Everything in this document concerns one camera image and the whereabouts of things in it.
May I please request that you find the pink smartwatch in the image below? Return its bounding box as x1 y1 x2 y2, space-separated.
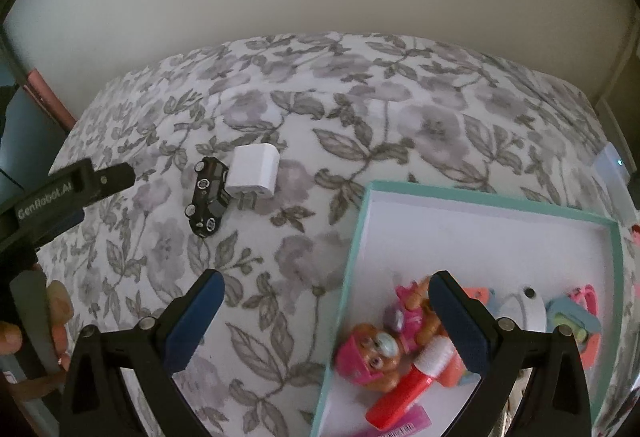
572 284 598 313

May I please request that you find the person's left hand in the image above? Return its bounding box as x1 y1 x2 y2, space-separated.
0 262 73 404

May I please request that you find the grey floral blanket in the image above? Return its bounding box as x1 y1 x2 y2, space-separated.
37 32 640 437

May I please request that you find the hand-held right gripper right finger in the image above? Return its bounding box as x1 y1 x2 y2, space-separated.
427 269 593 437

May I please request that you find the pink puppy toy figure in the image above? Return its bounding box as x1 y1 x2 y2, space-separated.
334 274 451 390

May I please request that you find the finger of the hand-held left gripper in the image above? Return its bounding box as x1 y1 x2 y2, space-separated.
92 163 137 204
30 208 86 245

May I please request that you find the coral teal rectangular box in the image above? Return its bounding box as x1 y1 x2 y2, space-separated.
435 286 493 389

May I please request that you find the coral teal curved dispenser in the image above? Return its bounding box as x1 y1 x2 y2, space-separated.
545 294 603 365

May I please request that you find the teal rimmed white tray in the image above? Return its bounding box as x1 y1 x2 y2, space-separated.
309 181 626 437

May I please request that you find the dark cabinet door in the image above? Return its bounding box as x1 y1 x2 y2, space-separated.
0 82 66 202

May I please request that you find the purple lighter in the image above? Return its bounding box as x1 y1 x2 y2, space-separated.
360 406 432 437

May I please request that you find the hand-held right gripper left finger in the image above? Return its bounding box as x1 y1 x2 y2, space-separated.
59 268 226 437

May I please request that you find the white device with light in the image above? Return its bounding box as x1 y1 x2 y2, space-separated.
590 142 632 223

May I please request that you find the white charger adapter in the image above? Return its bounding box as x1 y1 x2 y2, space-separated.
226 143 281 208

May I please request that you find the red squeeze bottle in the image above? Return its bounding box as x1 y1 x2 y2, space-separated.
366 336 453 430

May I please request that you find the white smartwatch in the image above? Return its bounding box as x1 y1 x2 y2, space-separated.
492 284 548 333

